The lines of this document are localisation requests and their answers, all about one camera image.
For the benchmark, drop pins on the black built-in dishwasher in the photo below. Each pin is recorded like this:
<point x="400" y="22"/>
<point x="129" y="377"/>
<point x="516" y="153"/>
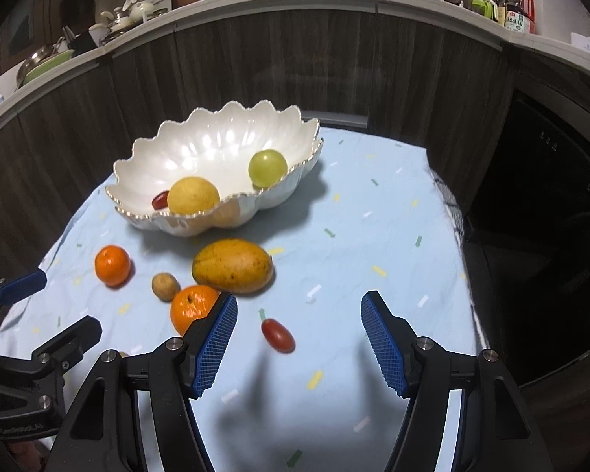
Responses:
<point x="545" y="236"/>

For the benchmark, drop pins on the red cherry tomato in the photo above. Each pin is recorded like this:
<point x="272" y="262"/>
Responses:
<point x="160" y="200"/>
<point x="277" y="334"/>

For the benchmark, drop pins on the small brown longan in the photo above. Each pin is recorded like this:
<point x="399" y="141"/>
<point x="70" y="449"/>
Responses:
<point x="165" y="286"/>

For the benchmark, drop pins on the yellow lemon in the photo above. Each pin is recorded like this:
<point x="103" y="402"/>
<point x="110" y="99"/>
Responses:
<point x="192" y="195"/>

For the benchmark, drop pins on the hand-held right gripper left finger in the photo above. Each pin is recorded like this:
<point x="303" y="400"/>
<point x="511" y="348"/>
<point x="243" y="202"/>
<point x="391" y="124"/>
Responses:
<point x="216" y="344"/>

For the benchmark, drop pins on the yellow mango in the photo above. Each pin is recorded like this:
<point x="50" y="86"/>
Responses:
<point x="233" y="265"/>

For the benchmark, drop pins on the dark wood kitchen cabinet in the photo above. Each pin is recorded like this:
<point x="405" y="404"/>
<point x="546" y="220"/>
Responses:
<point x="275" y="54"/>

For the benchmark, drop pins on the white ceramic teapot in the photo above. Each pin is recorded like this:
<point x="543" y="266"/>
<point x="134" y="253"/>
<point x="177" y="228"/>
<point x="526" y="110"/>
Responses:
<point x="141" y="11"/>

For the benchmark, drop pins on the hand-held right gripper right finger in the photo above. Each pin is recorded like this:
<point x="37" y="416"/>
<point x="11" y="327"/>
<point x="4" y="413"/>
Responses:
<point x="383" y="344"/>

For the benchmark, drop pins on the steel mixing bowl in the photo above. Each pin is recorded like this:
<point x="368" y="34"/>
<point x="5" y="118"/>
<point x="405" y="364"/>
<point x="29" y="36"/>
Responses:
<point x="32" y="61"/>

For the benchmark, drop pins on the white scalloped bowl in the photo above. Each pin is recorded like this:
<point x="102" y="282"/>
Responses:
<point x="211" y="147"/>

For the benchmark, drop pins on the white cup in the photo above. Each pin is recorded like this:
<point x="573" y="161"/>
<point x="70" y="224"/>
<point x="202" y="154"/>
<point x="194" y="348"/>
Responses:
<point x="97" y="34"/>

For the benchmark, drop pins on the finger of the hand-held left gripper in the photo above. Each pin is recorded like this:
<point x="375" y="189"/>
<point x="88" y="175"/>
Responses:
<point x="24" y="286"/>
<point x="73" y="337"/>

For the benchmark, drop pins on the round green plum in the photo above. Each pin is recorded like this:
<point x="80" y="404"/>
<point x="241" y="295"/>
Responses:
<point x="267" y="168"/>

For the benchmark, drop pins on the orange tangerine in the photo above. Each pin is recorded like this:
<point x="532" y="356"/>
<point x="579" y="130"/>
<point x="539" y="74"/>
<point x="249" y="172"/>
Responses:
<point x="189" y="309"/>
<point x="112" y="265"/>

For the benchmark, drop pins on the black utensil holder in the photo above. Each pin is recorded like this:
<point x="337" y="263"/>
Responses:
<point x="73" y="39"/>

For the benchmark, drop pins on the light blue confetti cloth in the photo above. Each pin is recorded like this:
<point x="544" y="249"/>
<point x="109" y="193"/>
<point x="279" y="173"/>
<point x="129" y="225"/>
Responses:
<point x="349" y="236"/>

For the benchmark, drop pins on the person's left hand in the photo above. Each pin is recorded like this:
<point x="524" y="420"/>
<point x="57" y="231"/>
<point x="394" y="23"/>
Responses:
<point x="25" y="450"/>

